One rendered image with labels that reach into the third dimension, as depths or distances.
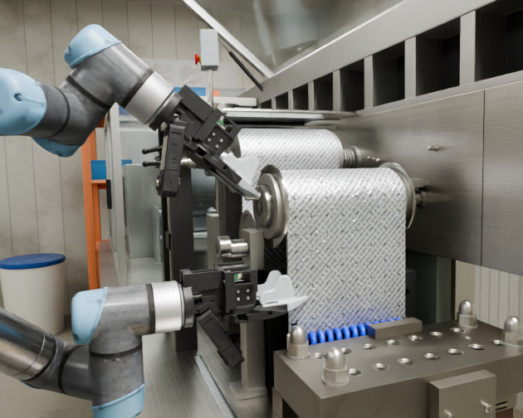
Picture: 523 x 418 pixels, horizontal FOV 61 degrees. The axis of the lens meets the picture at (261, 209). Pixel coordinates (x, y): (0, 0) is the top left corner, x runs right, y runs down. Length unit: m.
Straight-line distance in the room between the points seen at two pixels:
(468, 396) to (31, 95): 0.68
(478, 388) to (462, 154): 0.39
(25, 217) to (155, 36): 2.08
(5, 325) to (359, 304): 0.55
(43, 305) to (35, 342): 3.34
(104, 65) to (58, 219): 3.89
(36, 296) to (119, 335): 3.38
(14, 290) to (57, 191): 1.01
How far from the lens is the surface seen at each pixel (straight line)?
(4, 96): 0.60
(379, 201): 0.82
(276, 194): 0.74
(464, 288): 1.17
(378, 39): 1.12
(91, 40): 0.72
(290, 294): 0.74
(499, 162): 0.82
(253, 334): 0.85
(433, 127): 0.93
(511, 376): 0.80
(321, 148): 1.04
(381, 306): 0.86
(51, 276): 4.05
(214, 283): 0.70
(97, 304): 0.67
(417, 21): 1.01
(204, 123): 0.72
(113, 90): 0.72
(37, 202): 4.57
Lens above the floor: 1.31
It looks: 5 degrees down
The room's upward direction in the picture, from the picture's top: 1 degrees counter-clockwise
